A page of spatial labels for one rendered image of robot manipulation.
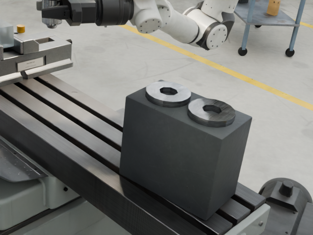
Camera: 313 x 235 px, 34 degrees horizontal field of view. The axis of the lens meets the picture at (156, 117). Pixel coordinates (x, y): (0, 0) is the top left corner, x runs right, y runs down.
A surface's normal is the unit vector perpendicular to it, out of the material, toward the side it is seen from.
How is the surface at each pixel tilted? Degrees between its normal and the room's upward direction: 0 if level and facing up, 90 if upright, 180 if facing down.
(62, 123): 0
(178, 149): 90
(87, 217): 90
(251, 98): 0
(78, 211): 90
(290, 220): 0
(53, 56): 90
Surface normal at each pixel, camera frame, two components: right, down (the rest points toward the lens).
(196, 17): -0.31, -0.51
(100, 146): 0.11, -0.87
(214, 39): 0.61, 0.55
